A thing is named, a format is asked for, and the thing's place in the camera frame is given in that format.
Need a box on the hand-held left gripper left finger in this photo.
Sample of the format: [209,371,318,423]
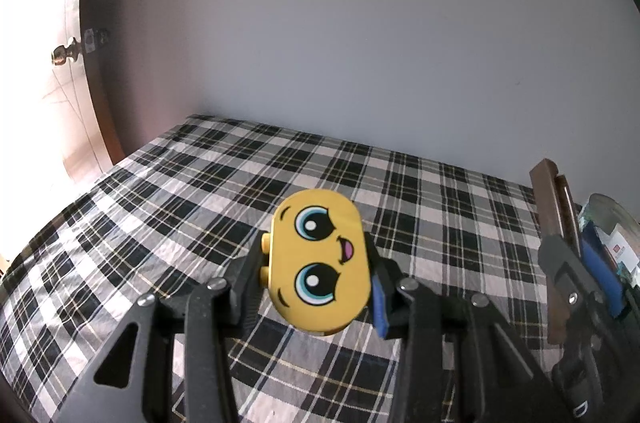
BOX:
[57,230,273,423]

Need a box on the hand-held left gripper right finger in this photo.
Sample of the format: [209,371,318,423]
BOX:
[362,233,561,423]

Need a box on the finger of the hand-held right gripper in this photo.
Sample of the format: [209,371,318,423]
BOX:
[580,223,630,320]
[539,235,610,321]

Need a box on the round metal tin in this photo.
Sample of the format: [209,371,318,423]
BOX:
[577,193,640,289]

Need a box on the brown rectangular case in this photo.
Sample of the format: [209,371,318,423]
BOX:
[529,158,586,346]

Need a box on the yellow face toy block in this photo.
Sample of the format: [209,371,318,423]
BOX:
[259,189,377,336]

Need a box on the white box with red label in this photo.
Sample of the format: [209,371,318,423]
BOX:
[607,223,640,274]

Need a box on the black and white plaid bedsheet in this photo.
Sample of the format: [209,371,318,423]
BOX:
[0,114,591,423]

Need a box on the light wooden door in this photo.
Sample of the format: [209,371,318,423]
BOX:
[0,0,116,264]

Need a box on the brass door knob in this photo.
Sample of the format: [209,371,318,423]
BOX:
[50,37,83,66]

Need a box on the dark wooden door frame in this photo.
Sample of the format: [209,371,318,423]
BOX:
[79,0,126,166]

